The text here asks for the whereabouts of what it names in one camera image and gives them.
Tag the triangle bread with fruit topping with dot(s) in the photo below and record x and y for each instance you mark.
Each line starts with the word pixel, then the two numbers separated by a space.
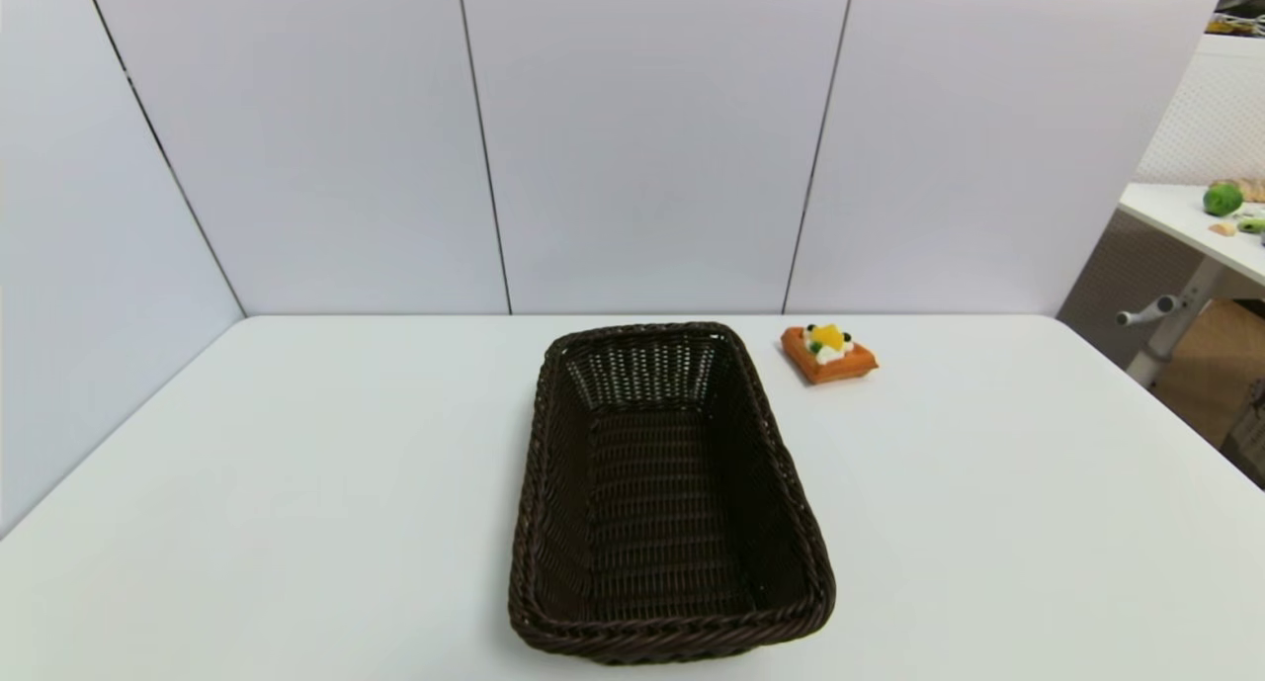
pixel 828 355

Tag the tan bread piece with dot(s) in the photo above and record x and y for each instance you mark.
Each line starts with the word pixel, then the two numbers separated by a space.
pixel 1253 189

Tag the dark brown wicker basket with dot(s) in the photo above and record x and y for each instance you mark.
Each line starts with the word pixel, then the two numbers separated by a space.
pixel 662 503

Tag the white background table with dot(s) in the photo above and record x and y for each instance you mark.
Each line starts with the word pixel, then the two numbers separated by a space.
pixel 1186 226

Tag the small beige food piece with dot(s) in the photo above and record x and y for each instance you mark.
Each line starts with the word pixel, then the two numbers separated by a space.
pixel 1223 228

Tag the green round fruit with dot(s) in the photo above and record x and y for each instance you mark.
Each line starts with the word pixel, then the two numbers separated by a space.
pixel 1222 200

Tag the small light green item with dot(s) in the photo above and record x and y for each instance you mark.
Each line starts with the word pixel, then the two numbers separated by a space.
pixel 1252 224

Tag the dark grey object on floor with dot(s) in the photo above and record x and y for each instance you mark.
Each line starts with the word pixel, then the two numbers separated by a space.
pixel 1251 434

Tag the colourful clutter on shelf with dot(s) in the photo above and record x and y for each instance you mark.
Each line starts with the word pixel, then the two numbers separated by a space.
pixel 1240 14

